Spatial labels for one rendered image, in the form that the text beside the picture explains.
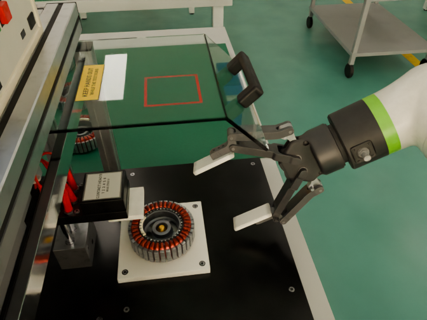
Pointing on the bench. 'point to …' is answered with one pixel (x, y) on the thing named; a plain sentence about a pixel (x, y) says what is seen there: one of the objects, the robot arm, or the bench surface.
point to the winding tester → (17, 44)
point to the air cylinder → (83, 235)
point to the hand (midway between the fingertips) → (221, 195)
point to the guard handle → (253, 90)
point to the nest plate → (155, 270)
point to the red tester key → (4, 13)
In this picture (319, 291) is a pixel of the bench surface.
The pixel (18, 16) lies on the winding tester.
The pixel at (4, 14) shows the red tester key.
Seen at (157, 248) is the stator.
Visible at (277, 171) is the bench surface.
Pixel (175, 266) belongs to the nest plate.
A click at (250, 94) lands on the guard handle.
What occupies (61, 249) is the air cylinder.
